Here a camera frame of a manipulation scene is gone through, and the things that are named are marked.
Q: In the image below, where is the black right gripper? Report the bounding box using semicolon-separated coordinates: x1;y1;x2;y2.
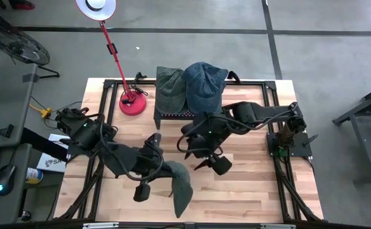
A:
180;111;234;172

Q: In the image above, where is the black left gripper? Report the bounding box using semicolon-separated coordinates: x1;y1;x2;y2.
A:
134;132;176;183

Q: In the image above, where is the green washed baseball cap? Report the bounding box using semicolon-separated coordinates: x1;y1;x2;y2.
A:
155;66;189;115
164;160;194;219

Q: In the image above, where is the blue denim baseball cap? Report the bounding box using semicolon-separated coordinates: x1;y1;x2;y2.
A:
181;61;229;115

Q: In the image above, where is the black perforated metal rack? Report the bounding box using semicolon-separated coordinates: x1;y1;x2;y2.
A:
153;76;224;130

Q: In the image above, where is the red desk lamp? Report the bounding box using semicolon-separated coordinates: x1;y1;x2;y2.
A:
75;0;148;117

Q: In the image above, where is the black table clamp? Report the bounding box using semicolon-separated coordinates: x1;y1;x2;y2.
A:
228;70;242;84
133;71;148;84

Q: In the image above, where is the white printed cardboard box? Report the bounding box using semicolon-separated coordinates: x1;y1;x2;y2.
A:
36;133;71;173

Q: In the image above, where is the white yellow drink can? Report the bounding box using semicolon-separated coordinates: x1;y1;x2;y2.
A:
25;167;44;184

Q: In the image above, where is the yellow power plug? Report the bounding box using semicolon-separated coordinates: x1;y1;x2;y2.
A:
29;103;53;120

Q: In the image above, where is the black computer mouse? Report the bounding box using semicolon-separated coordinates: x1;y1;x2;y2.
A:
0;164;17;196

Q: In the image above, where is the grey metal stand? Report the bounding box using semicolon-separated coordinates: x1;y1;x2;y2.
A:
331;81;371;187

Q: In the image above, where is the black wedge object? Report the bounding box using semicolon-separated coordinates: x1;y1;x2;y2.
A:
0;123;15;139

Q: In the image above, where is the grey desk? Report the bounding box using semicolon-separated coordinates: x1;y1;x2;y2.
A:
0;63;39;226

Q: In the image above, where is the black floor fan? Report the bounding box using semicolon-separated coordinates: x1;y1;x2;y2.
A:
0;20;61;79

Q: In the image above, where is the person's foot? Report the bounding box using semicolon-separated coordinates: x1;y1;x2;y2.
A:
6;0;36;11

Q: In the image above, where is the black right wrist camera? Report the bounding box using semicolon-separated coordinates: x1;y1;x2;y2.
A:
210;155;233;176

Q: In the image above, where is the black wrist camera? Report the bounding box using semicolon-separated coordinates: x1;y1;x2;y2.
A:
210;155;233;176
133;183;152;203

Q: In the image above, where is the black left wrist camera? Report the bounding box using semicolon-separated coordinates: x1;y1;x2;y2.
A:
133;183;152;203

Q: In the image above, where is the silver metal bracket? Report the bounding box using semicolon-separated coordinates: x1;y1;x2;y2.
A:
260;223;297;229
82;222;119;229

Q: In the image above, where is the black aluminium table frame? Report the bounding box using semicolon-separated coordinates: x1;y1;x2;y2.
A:
53;78;325;223

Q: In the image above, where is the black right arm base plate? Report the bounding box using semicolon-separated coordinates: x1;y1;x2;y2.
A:
266;132;313;158

